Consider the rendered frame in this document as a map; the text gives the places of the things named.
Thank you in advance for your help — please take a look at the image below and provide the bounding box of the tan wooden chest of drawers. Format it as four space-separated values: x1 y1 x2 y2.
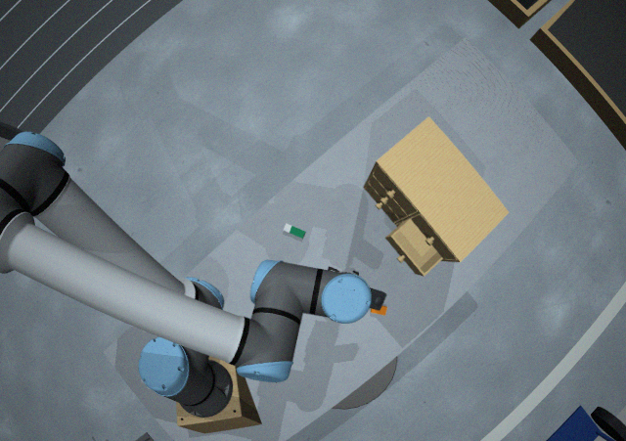
363 117 509 262

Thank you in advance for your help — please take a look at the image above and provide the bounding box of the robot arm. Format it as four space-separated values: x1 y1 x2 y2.
0 132 386 418

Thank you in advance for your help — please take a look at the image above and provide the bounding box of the green and white eraser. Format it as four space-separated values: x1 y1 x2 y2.
284 223 305 239

